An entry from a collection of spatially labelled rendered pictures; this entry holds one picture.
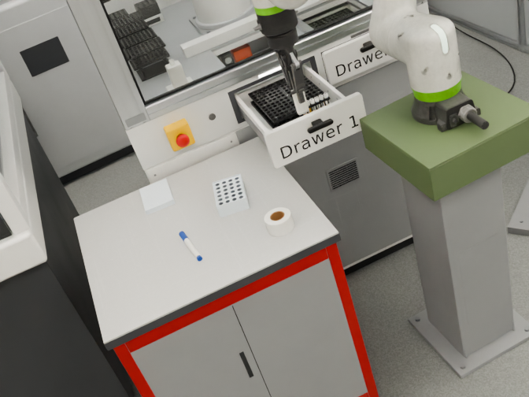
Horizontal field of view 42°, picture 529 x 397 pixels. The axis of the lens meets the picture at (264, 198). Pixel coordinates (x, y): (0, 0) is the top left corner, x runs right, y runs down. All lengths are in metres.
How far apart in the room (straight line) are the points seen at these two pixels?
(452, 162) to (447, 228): 0.30
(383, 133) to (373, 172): 0.63
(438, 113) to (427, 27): 0.22
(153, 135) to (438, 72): 0.85
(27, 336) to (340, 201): 1.12
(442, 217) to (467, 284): 0.29
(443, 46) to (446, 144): 0.23
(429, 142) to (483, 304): 0.67
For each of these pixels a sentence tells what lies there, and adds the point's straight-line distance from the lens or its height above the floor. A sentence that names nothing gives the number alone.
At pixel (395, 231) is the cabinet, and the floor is 0.13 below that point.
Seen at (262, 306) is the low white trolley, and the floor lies 0.63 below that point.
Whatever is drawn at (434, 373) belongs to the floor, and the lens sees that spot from 2.34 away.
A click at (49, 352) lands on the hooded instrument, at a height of 0.46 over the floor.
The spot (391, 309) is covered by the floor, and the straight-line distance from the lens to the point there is 2.54.
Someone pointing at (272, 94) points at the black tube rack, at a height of 0.90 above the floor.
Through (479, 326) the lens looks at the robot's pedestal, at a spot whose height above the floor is 0.12.
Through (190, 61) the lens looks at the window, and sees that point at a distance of 2.06.
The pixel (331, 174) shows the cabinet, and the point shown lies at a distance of 2.37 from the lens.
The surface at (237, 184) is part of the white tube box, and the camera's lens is 1.92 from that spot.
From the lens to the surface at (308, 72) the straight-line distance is 2.18.
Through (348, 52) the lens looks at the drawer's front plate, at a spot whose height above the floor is 0.90.
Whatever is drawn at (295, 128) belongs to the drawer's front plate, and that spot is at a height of 0.91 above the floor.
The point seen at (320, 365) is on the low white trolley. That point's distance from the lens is 1.99.
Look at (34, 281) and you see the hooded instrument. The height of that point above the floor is 0.72.
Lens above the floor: 1.84
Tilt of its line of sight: 35 degrees down
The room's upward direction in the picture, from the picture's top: 19 degrees counter-clockwise
